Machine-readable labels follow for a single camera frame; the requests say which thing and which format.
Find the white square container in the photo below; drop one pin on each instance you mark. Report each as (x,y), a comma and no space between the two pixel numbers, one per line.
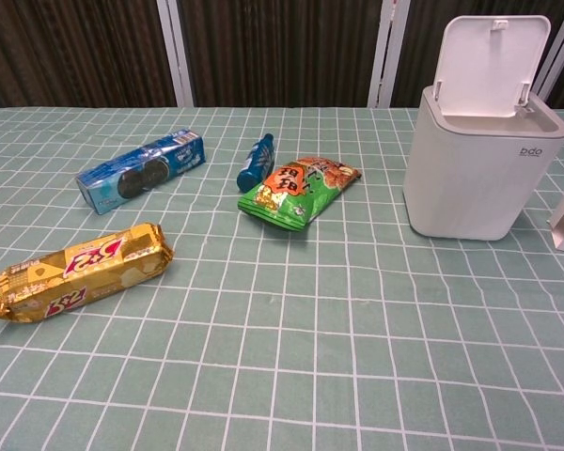
(470,178)

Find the green orange snack bag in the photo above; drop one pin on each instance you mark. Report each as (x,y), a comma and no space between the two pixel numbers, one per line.
(296,192)

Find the small blue bottle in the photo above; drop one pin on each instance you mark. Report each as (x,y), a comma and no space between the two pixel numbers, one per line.
(256,164)

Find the green white checked tablecloth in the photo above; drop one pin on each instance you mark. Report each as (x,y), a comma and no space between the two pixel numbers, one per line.
(286,329)

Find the blue cookie box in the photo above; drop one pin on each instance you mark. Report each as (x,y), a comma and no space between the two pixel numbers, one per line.
(141,174)

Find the gold biscuit pack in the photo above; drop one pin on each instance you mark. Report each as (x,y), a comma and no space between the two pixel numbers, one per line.
(75,272)

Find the white screen frame post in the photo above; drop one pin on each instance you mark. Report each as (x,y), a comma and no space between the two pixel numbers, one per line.
(550,80)
(169,56)
(380,56)

